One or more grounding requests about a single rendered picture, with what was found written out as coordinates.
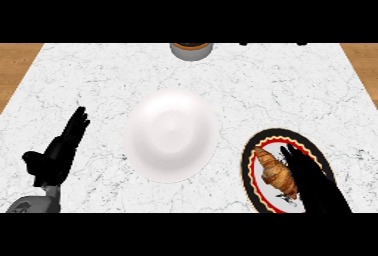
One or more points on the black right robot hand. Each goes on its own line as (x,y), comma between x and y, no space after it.
(315,186)

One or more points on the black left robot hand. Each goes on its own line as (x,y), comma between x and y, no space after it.
(57,156)

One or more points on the plain white plate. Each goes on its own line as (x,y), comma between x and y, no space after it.
(171,135)

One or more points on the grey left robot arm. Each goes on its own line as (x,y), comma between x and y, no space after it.
(39,201)

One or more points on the brown croissant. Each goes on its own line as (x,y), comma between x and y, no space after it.
(275,173)

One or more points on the black red patterned plate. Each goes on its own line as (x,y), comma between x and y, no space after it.
(256,180)

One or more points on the grey pot with brown rim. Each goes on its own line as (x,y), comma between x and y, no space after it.
(191,50)

